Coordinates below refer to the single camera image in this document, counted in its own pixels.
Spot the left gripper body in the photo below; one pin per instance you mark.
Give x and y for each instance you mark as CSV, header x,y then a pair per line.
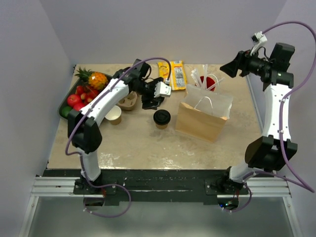
x,y
148,94

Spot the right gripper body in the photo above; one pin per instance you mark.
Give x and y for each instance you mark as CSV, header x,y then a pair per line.
x,y
245,58

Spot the paper coffee cup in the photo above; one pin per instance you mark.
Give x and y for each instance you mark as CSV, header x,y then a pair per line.
x,y
162,121
114,115

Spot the brown paper bag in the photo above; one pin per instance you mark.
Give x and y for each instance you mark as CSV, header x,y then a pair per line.
x,y
203,113

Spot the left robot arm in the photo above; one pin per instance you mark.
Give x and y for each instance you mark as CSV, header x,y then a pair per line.
x,y
83,125

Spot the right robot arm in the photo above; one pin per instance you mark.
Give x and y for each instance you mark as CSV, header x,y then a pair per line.
x,y
265,153

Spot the cardboard cup carrier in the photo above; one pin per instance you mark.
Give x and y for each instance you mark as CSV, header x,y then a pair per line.
x,y
128,103

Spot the yellow snack bag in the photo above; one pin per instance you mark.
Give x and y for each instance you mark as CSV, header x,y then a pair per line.
x,y
177,80

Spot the red plastic cup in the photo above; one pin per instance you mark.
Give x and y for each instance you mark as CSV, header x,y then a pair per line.
x,y
211,79

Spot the toy pineapple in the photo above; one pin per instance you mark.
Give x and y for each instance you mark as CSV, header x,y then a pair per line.
x,y
96,80

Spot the red toy strawberries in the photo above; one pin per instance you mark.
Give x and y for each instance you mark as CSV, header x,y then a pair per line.
x,y
86,93

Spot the red toy apple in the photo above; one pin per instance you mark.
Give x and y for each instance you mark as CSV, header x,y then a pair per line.
x,y
79,106
73,99

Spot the dark green fruit tray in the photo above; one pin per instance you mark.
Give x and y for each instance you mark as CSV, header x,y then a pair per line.
x,y
72,91

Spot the green toy lime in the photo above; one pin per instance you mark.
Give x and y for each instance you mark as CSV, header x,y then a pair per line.
x,y
65,111

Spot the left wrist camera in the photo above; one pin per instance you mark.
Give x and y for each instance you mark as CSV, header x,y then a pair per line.
x,y
161,89

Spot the black mounting base plate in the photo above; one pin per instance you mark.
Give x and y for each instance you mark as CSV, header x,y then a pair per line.
x,y
118,185

